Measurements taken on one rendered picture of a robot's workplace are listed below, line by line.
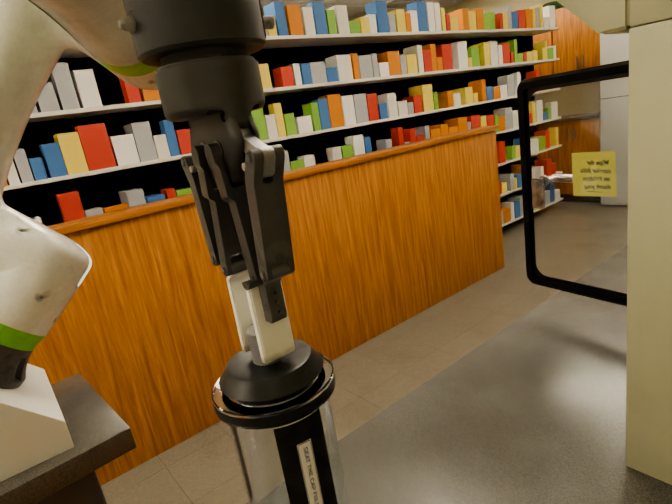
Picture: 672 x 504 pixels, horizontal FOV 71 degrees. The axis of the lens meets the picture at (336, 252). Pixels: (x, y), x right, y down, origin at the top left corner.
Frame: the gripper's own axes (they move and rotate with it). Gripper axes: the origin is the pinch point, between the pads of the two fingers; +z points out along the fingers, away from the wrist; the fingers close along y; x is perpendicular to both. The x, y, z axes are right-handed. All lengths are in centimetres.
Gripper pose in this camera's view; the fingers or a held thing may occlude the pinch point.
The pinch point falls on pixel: (260, 314)
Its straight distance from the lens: 41.0
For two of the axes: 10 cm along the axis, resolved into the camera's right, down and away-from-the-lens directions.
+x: -7.7, 2.9, -5.7
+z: 1.6, 9.5, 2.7
